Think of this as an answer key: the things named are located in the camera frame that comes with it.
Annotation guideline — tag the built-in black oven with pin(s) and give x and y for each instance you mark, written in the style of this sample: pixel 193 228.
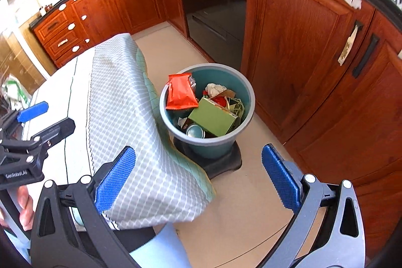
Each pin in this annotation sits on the built-in black oven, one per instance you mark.
pixel 213 10

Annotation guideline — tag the person's black pants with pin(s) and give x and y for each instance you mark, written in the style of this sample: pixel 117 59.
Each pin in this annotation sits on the person's black pants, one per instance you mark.
pixel 135 236

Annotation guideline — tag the crumpled white paper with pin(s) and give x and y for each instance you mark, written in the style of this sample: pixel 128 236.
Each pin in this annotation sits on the crumpled white paper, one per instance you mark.
pixel 215 88

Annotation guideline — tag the green cardboard food box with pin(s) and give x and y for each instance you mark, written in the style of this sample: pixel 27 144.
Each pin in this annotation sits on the green cardboard food box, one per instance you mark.
pixel 213 117

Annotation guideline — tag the pale green woven bundle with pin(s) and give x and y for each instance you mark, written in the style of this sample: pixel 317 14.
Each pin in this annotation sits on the pale green woven bundle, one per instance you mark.
pixel 237 109

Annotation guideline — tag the person's left hand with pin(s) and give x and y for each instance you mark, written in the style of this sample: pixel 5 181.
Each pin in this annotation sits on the person's left hand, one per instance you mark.
pixel 25 203

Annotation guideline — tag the grey teal plastic bin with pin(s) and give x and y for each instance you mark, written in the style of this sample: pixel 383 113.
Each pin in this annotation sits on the grey teal plastic bin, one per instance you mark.
pixel 216 145

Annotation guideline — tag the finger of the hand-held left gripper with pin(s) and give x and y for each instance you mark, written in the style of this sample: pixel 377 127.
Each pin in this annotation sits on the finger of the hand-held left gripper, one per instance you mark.
pixel 55 130
pixel 33 110

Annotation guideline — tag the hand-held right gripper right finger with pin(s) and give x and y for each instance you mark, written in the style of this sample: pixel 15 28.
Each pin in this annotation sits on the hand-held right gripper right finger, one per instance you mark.
pixel 281 177

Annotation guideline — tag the light blue jacket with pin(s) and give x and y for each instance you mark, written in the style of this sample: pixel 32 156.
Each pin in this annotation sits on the light blue jacket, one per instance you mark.
pixel 163 249

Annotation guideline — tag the white green printed sack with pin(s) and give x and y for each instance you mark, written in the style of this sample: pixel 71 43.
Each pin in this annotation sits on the white green printed sack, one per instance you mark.
pixel 15 92

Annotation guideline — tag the patterned grey teal tablecloth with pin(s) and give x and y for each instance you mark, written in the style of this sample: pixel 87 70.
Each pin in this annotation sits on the patterned grey teal tablecloth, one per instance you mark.
pixel 125 104

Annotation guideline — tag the person's left forearm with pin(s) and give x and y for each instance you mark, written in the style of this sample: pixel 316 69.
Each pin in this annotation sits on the person's left forearm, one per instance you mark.
pixel 8 235

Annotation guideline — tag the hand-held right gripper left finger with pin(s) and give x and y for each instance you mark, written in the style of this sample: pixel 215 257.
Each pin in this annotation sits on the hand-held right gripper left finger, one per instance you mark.
pixel 114 180

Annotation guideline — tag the orange red foil packet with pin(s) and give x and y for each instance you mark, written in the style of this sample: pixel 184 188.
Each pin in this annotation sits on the orange red foil packet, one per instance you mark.
pixel 180 93

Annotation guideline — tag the brown red snack packet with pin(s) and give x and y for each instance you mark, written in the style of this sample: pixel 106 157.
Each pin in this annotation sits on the brown red snack packet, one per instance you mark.
pixel 226 93

